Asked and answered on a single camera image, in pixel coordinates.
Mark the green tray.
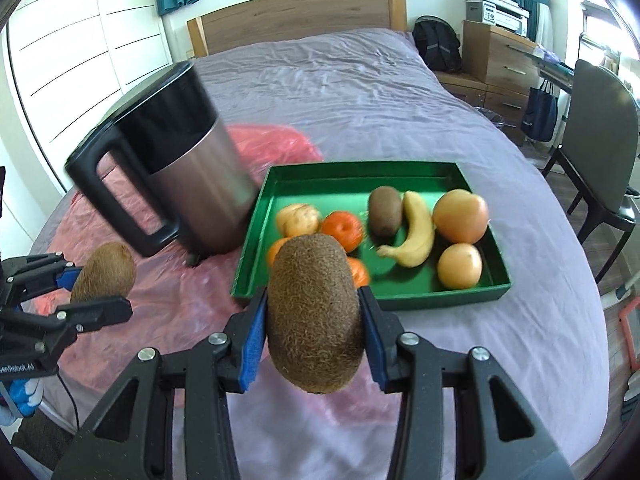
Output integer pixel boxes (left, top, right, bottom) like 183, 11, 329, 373
230, 160, 512, 312

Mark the red plastic frame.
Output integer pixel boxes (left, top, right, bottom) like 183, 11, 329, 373
617, 296, 640, 362

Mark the grey black chair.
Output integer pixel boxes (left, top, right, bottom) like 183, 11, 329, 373
541, 58, 640, 257

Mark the person's left hand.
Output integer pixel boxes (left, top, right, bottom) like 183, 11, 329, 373
0, 377, 42, 429

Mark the wooden dresser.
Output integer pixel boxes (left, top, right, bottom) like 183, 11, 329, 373
434, 19, 544, 147

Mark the black cable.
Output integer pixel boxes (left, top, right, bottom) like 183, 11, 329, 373
57, 372, 82, 433

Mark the wooden headboard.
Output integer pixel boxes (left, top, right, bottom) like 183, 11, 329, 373
186, 0, 407, 59

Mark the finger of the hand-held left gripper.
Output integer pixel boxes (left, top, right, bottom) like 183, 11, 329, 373
54, 296, 134, 335
0, 254, 82, 303

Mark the yellow red apple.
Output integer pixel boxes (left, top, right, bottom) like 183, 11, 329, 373
432, 188, 490, 245

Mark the window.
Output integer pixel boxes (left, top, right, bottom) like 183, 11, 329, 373
579, 0, 640, 93

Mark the white printer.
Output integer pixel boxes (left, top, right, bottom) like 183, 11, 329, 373
463, 0, 530, 37

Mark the striped yellow pepino melon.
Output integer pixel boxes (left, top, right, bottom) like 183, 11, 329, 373
276, 203, 321, 237

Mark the black steel electric kettle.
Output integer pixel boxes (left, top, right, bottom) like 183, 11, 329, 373
64, 59, 259, 267

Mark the white wardrobe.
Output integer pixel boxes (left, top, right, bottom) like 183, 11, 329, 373
4, 0, 175, 193

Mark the yellow banana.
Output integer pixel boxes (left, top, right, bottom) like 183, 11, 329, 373
376, 190, 437, 268

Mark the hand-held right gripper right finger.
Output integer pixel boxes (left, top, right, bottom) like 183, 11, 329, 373
356, 285, 573, 480

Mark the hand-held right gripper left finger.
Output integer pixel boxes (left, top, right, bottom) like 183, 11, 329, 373
52, 286, 269, 480

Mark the orange tangerine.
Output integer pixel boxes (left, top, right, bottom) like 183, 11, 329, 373
266, 237, 291, 268
345, 257, 371, 289
320, 211, 365, 254

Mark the dark blue tote bag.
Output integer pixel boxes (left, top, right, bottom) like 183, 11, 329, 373
522, 79, 559, 143

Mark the pink plastic sheet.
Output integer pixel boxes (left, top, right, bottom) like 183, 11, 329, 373
30, 122, 401, 461

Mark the black backpack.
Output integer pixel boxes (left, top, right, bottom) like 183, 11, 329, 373
412, 15, 464, 72

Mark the desk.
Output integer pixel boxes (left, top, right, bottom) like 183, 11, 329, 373
536, 46, 579, 92

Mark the brown kiwi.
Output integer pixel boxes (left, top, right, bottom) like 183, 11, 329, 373
70, 242, 137, 304
368, 186, 404, 238
266, 233, 366, 395

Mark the clear lined waste bin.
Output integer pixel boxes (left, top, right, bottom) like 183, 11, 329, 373
472, 106, 507, 132

